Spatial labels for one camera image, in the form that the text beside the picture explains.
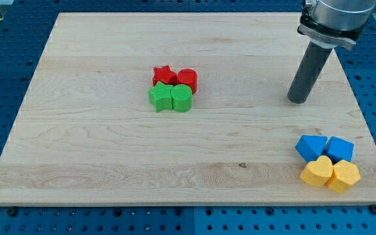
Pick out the red cylinder block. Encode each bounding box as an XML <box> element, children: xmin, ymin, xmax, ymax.
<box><xmin>177</xmin><ymin>69</ymin><xmax>198</xmax><ymax>94</ymax></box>

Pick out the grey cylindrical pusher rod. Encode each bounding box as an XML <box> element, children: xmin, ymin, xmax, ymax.
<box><xmin>287</xmin><ymin>42</ymin><xmax>332</xmax><ymax>104</ymax></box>

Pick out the yellow heart block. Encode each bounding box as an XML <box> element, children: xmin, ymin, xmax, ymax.
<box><xmin>300</xmin><ymin>155</ymin><xmax>333</xmax><ymax>187</ymax></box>

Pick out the blue cube block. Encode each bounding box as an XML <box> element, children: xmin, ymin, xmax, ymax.
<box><xmin>323</xmin><ymin>136</ymin><xmax>354</xmax><ymax>163</ymax></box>

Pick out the yellow hexagon block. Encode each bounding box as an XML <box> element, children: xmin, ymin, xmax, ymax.
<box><xmin>326</xmin><ymin>160</ymin><xmax>361</xmax><ymax>194</ymax></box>

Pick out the green cylinder block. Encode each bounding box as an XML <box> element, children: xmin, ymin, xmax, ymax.
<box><xmin>171</xmin><ymin>84</ymin><xmax>193</xmax><ymax>112</ymax></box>

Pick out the red star block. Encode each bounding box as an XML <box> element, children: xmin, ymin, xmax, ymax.
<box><xmin>152</xmin><ymin>65</ymin><xmax>177</xmax><ymax>86</ymax></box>

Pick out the blue triangle block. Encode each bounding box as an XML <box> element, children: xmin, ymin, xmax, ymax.
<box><xmin>295</xmin><ymin>135</ymin><xmax>328</xmax><ymax>162</ymax></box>

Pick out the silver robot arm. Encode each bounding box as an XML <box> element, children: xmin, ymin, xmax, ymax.
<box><xmin>287</xmin><ymin>0</ymin><xmax>376</xmax><ymax>104</ymax></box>

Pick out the green star block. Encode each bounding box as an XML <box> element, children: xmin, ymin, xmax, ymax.
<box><xmin>148</xmin><ymin>82</ymin><xmax>173</xmax><ymax>112</ymax></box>

